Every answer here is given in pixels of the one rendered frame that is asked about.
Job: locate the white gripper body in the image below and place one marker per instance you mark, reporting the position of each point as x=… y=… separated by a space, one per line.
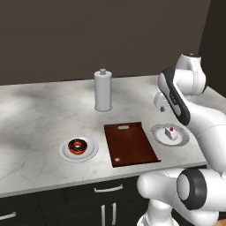
x=159 y=100

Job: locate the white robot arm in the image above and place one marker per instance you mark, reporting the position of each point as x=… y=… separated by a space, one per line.
x=203 y=129

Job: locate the dark brown wooden tray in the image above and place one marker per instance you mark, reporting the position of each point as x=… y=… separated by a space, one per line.
x=129 y=145

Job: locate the white cake slice with cherry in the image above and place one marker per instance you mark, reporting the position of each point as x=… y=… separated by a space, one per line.
x=170 y=133

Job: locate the white plate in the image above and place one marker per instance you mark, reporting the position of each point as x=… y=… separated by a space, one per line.
x=160 y=135
x=88 y=153

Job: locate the grey paper towel roll holder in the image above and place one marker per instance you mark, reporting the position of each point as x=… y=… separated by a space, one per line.
x=103 y=91

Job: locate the chocolate sprinkled donut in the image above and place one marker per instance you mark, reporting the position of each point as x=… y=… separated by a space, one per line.
x=77 y=146

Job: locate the black cupboard door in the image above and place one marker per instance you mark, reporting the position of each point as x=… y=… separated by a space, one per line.
x=85 y=214
x=126 y=212

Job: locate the black drawer front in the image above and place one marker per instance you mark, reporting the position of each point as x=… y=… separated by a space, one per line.
x=20 y=206
x=79 y=191

